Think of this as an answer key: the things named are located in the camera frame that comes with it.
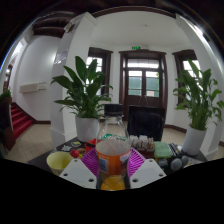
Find dark wooden double door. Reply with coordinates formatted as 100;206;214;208
118;49;169;118

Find red carpeted stairs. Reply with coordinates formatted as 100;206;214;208
9;102;34;141

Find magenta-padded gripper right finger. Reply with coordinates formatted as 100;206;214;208
127;148;167;190

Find green sponge cloth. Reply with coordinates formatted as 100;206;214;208
153;140;173;159

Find white wall-mounted unit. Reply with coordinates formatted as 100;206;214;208
18;82;48;94

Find potted leafy plant white pot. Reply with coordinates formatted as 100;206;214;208
173;59;224;157
50;55;114;144

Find black chair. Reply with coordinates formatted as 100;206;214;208
127;104;167;143

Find orange drink bottle black cap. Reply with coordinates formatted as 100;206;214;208
95;103;132;192

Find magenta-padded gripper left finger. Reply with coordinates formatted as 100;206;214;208
59;148;100;190

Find dark-framed window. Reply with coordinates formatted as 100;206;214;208
173;49;202;104
86;47;114;96

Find pale yellow-green cup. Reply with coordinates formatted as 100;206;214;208
45;150;75;176

